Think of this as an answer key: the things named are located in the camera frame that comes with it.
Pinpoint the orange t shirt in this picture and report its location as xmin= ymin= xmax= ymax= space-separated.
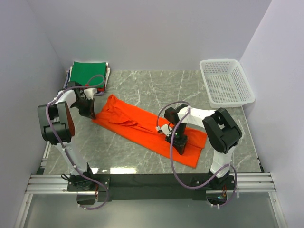
xmin=93 ymin=95 xmax=207 ymax=168

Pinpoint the black base bar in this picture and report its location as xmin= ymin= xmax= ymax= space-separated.
xmin=67 ymin=173 xmax=236 ymax=204

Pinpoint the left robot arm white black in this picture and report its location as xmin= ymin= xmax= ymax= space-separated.
xmin=38 ymin=81 xmax=97 ymax=191

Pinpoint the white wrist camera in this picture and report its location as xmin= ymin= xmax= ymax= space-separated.
xmin=83 ymin=88 xmax=97 ymax=100
xmin=156 ymin=124 xmax=171 ymax=136

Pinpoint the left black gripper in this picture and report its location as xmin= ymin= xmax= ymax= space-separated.
xmin=72 ymin=97 xmax=95 ymax=119

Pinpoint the green folded t shirt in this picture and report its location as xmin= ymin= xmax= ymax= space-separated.
xmin=69 ymin=61 xmax=106 ymax=90

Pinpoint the stack of folded shirts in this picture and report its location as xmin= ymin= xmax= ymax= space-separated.
xmin=62 ymin=61 xmax=111 ymax=96

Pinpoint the white plastic basket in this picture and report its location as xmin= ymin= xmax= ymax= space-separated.
xmin=199 ymin=59 xmax=255 ymax=109

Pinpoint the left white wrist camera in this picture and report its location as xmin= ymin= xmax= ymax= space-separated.
xmin=83 ymin=88 xmax=97 ymax=100

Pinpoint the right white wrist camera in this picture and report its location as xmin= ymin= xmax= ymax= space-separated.
xmin=156 ymin=124 xmax=171 ymax=136

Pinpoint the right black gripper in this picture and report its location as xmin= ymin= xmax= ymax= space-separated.
xmin=166 ymin=123 xmax=189 ymax=155

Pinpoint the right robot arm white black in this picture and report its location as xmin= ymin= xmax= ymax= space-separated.
xmin=158 ymin=102 xmax=242 ymax=190

